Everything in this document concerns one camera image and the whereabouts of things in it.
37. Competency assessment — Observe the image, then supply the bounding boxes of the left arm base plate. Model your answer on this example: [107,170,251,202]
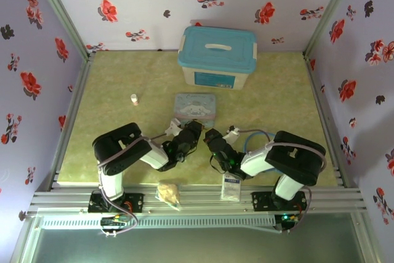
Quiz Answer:
[88,193,145,214]

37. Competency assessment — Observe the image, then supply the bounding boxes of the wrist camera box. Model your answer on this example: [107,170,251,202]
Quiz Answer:
[222,125,241,144]
[164,118,183,137]

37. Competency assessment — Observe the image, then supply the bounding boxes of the plastic bag of cotton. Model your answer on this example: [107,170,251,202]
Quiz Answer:
[155,182,182,212]

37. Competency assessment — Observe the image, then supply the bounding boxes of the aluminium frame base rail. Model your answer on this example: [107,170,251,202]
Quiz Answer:
[29,184,367,214]

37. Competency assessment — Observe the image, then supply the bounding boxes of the aluminium table side rail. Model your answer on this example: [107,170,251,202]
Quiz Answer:
[50,52,97,190]
[303,51,350,188]

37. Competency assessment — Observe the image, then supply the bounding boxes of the cartoon tin box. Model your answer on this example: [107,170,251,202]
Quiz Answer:
[174,92,217,121]

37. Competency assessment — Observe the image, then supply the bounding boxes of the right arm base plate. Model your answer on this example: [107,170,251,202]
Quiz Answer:
[251,191,308,213]

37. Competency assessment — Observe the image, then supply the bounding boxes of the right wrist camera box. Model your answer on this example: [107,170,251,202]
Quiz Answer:
[222,125,241,144]

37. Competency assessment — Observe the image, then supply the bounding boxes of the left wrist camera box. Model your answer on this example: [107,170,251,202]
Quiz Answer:
[164,118,183,137]

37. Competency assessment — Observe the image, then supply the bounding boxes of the white slotted cable duct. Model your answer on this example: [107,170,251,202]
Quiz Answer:
[39,216,275,230]

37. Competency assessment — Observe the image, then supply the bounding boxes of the white sachet packet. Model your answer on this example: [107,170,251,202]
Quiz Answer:
[220,172,241,203]

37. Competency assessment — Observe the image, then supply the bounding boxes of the blue lidded storage box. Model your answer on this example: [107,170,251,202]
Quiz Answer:
[177,25,258,91]

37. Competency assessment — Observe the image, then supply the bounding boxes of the blue stethoscope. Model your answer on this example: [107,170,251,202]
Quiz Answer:
[244,131,278,174]

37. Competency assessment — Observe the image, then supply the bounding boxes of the aluminium corner post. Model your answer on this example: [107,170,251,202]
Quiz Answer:
[303,0,361,56]
[29,0,93,57]

